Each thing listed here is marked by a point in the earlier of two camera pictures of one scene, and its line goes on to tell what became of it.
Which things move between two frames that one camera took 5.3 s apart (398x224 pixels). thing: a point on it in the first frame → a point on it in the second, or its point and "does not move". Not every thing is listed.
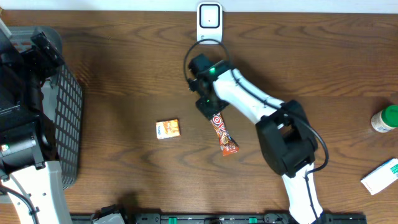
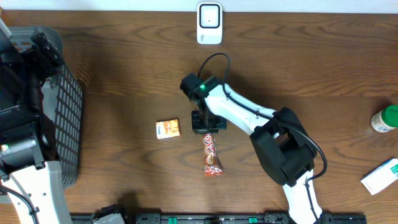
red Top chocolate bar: [228, 144] → [212, 167]
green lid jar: [385, 119] does not move
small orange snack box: [167, 129] does not move
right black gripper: [206, 109] → [196, 126]
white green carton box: [381, 177] does not move
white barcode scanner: [209, 22] does not move
